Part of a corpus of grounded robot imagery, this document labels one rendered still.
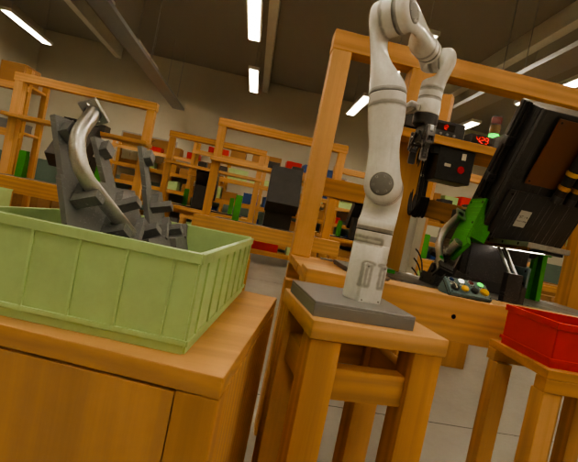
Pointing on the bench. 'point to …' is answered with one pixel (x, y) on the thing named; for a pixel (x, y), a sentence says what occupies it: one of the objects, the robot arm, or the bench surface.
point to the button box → (462, 290)
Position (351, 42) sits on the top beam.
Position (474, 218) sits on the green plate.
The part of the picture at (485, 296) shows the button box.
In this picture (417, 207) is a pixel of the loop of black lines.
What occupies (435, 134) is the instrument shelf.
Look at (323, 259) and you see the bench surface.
